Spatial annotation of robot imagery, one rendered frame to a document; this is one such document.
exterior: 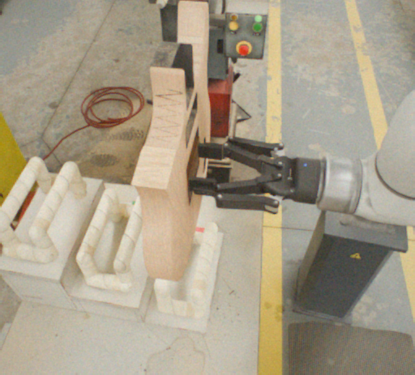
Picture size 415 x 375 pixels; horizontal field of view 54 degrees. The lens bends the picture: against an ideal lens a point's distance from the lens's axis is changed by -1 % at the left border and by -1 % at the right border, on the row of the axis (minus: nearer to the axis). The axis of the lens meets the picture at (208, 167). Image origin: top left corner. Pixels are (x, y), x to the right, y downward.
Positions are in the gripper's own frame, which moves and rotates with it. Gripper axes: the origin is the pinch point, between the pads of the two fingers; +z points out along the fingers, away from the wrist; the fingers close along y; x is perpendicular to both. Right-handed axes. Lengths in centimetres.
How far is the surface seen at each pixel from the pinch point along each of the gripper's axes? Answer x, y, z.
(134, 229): -23.3, -0.3, 14.3
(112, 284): -30.9, -10.2, 17.5
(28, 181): -15.6, 2.9, 37.7
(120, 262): -23.3, -8.5, 14.8
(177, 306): -38.8, -9.6, 3.8
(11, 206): -15.3, -3.9, 38.0
